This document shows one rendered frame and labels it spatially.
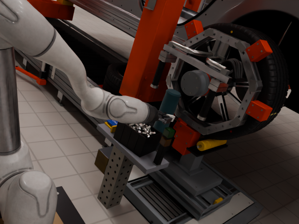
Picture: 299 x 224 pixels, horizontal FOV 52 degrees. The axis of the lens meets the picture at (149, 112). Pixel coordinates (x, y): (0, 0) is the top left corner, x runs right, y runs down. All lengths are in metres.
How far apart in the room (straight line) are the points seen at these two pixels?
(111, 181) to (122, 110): 0.75
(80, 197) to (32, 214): 0.88
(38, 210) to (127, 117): 0.43
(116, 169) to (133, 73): 0.61
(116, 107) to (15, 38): 0.46
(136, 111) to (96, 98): 0.17
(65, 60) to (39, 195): 0.43
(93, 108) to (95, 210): 0.81
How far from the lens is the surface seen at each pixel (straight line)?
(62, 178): 2.02
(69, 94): 2.70
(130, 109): 1.12
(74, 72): 0.94
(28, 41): 0.82
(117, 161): 1.71
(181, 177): 1.97
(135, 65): 1.92
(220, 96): 1.77
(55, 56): 0.87
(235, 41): 1.62
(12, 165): 1.16
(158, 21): 1.81
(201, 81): 1.54
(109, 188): 1.82
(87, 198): 1.92
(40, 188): 1.05
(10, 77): 1.03
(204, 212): 1.92
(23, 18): 0.80
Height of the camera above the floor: 1.28
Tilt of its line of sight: 23 degrees down
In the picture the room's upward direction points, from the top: 19 degrees clockwise
